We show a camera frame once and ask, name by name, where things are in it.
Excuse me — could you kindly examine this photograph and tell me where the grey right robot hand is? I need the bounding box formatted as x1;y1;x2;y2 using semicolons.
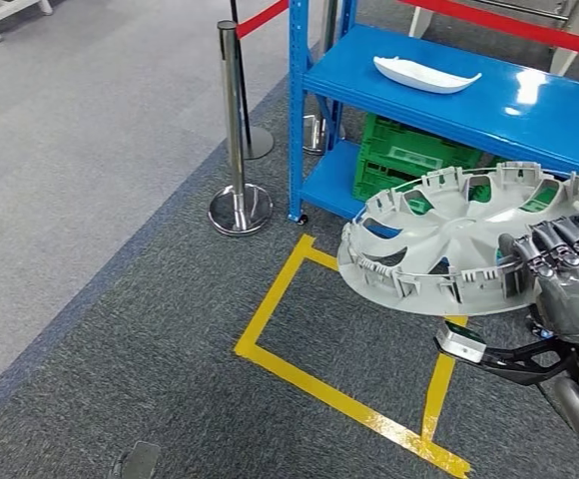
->
499;208;579;348

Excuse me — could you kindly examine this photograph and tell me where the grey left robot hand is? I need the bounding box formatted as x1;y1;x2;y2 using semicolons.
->
111;441;161;479

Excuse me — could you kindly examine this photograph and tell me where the grey plastic hubcap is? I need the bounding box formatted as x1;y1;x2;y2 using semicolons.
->
336;162;579;318

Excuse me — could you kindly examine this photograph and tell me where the blue metal shelf rack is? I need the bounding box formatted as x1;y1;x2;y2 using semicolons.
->
287;0;579;227

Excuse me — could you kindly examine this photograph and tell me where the red barrier belt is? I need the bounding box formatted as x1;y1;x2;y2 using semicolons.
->
398;0;579;62
235;0;290;40

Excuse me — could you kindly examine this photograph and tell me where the black camera bracket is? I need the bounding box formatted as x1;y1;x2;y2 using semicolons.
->
434;333;577;388

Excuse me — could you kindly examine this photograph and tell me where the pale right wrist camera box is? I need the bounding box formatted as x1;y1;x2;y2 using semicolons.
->
435;321;487;365

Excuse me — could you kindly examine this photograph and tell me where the yellow floor tape frame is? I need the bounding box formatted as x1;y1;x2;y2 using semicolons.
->
233;233;472;479

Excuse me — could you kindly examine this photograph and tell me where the chrome stanchion post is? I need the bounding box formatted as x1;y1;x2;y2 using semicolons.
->
302;0;346;157
207;19;274;238

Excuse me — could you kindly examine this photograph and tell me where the black stanchion post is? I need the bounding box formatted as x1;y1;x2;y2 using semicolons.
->
229;0;275;161

